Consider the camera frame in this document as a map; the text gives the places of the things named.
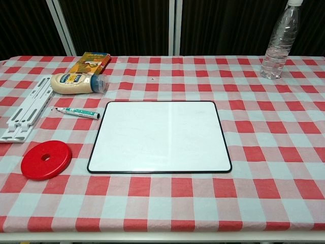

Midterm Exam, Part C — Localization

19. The yellow printed cardboard box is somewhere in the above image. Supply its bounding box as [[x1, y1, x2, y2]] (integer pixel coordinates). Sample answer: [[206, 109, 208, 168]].
[[69, 52, 112, 76]]

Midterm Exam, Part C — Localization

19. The red disc with hole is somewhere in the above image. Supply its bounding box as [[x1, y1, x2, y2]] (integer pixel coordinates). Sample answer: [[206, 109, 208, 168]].
[[20, 140, 73, 181]]

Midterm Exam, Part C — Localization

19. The mayonnaise squeeze bottle blue cap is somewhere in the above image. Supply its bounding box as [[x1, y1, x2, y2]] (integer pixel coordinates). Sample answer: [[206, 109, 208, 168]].
[[50, 73, 109, 95]]

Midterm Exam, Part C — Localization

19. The white rectangular board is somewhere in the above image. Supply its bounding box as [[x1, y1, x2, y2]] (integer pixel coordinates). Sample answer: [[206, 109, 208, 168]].
[[86, 101, 233, 174]]

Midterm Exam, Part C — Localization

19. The white folding laptop stand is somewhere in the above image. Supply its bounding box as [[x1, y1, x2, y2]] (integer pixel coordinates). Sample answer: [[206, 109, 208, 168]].
[[0, 75, 56, 143]]

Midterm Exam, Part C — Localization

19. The red white checkered tablecloth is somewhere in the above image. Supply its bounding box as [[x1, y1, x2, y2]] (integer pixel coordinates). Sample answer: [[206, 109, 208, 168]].
[[0, 55, 325, 233]]

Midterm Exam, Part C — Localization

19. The green whiteboard marker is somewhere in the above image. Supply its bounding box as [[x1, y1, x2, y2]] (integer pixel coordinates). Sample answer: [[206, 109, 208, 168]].
[[51, 106, 101, 120]]

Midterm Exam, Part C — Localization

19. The clear plastic water bottle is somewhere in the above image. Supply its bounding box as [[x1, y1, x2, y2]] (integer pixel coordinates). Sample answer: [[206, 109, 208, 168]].
[[259, 0, 304, 80]]

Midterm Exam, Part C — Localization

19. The white partition post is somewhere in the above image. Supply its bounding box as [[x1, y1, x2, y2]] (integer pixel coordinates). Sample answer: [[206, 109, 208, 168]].
[[168, 0, 183, 56], [46, 0, 78, 56]]

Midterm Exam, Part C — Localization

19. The dark ribbed partition panel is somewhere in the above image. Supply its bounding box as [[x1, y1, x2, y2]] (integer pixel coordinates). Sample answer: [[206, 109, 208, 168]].
[[57, 0, 171, 56], [0, 0, 72, 62], [179, 0, 325, 57]]

